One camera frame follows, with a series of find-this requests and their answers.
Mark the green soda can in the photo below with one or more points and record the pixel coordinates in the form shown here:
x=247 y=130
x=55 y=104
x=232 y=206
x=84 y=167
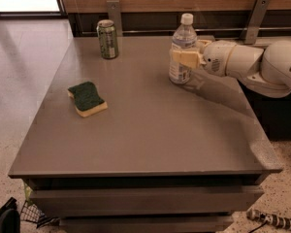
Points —
x=107 y=38

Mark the right grey metal bracket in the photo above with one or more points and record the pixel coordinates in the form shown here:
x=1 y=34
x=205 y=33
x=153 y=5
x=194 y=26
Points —
x=250 y=32

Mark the left grey metal bracket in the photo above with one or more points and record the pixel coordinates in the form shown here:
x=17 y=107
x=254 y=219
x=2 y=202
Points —
x=114 y=14

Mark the upper grey drawer front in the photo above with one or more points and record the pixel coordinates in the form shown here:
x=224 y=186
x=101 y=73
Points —
x=146 y=201

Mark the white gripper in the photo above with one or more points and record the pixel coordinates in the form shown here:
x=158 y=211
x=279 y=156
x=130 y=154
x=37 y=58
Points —
x=213 y=57

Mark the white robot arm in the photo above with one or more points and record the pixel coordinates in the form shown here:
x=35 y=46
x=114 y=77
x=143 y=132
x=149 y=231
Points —
x=267 y=72

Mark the grey drawer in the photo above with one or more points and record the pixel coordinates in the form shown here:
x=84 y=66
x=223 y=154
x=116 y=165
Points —
x=156 y=224
x=146 y=201

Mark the green and yellow sponge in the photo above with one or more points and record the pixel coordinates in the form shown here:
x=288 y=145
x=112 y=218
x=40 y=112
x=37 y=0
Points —
x=87 y=100

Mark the grey drawer cabinet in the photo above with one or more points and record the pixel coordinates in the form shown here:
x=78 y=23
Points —
x=154 y=133

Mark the lower grey drawer front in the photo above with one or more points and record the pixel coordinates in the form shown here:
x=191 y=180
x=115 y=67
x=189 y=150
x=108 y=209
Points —
x=156 y=224

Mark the white power strip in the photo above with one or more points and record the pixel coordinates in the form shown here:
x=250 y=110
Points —
x=270 y=219

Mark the clear blue-label plastic bottle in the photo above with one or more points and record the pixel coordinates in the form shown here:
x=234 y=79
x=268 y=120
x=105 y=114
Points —
x=184 y=38

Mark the grey metal rail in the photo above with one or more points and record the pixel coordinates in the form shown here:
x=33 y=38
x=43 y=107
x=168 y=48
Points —
x=217 y=31

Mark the black wire basket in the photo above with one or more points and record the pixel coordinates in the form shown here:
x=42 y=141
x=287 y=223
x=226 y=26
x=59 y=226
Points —
x=31 y=213

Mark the grey metal bracket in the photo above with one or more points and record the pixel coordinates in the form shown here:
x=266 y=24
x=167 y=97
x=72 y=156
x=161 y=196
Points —
x=114 y=14
x=250 y=32

